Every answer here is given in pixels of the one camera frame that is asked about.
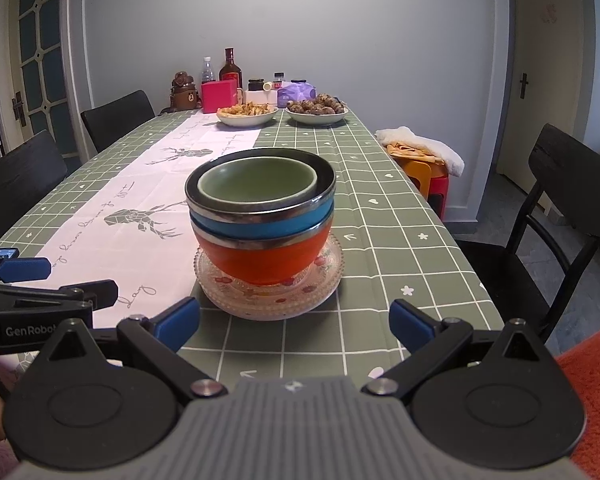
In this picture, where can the brown bear-shaped bottle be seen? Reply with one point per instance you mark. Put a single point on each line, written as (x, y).
(184, 92)

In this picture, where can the white towel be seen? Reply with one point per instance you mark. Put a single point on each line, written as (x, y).
(430, 142)

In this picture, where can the red plastic stool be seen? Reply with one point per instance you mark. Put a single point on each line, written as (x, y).
(439, 192)

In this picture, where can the black wooden chair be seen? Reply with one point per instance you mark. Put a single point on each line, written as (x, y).
(117, 122)
(20, 185)
(570, 160)

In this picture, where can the glass-pane door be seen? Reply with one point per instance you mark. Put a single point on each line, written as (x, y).
(40, 50)

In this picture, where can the orange steel-lined bowl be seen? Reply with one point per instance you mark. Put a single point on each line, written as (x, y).
(260, 262)

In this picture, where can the yellow folded cloth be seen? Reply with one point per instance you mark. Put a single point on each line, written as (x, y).
(410, 152)

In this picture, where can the clear plastic water bottle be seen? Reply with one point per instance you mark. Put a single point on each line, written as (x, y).
(208, 72)

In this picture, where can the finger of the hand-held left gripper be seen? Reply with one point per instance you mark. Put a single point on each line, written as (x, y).
(80, 294)
(25, 269)

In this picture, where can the blue steel-lined bowl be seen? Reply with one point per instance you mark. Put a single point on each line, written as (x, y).
(260, 227)

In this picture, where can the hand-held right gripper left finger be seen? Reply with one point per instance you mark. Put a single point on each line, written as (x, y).
(177, 322)

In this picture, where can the pale door decoration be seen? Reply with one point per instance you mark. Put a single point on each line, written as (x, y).
(548, 12)

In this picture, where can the white box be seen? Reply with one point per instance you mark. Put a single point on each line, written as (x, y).
(260, 97)

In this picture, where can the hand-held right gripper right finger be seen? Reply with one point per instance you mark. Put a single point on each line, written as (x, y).
(410, 324)

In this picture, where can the cream door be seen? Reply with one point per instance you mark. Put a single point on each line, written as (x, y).
(545, 110)

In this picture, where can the white fruit-print plate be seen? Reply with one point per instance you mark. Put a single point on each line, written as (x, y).
(275, 314)

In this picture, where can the dark liquor bottle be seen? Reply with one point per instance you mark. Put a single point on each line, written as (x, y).
(230, 69)

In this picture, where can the white printed table runner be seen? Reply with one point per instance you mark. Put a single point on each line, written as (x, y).
(130, 185)

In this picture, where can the pink box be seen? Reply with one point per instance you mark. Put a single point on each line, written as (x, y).
(219, 97)

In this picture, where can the white ceramic bowl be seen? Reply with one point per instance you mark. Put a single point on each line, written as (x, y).
(247, 120)
(316, 117)

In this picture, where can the french fries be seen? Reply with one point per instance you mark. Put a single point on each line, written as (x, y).
(247, 108)

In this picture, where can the clear glass flower plate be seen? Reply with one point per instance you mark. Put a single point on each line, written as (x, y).
(326, 296)
(331, 265)

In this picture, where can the purple tissue pack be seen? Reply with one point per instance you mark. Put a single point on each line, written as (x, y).
(296, 94)

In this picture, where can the small red-label jar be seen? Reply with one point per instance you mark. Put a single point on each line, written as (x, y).
(278, 79)

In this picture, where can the person's orange fleece clothing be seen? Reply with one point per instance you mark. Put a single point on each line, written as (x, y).
(595, 400)

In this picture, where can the orange plastic stool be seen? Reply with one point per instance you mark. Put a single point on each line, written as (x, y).
(416, 177)

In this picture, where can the black jar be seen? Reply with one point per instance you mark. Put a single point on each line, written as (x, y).
(255, 84)

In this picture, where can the pile of brown round food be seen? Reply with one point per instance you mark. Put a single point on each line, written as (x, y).
(316, 105)

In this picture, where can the green ceramic bowl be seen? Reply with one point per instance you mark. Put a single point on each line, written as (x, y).
(260, 180)

